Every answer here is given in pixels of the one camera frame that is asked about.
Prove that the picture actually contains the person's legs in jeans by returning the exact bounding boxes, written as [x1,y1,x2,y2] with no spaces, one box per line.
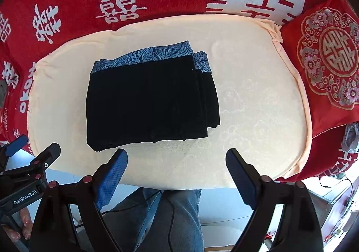
[102,187,205,252]

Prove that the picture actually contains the grey shoe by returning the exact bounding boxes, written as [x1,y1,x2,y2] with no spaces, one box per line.
[341,123,359,154]

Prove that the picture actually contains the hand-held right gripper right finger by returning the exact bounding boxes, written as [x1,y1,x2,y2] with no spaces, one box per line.
[226,148,320,252]

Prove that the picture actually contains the metal frame furniture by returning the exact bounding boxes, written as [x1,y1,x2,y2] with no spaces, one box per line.
[306,169,359,247]

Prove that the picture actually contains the black pants with patterned waistband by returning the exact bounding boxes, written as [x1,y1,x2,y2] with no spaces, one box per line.
[86,40,221,152]

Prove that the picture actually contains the person's left hand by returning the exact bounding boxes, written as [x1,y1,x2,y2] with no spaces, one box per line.
[0,206,35,241]

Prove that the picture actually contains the red embroidered pillow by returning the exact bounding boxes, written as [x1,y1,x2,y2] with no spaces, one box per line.
[280,0,359,139]

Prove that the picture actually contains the cream cushion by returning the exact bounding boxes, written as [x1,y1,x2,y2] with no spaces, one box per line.
[26,13,313,192]

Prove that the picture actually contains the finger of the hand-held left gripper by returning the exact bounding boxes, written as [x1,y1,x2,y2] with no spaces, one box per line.
[0,135,29,170]
[0,142,61,182]

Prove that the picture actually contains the black cable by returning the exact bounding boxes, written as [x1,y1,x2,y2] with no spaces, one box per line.
[158,190,176,252]

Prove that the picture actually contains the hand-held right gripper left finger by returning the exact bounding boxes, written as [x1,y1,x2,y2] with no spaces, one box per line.
[29,148,129,252]

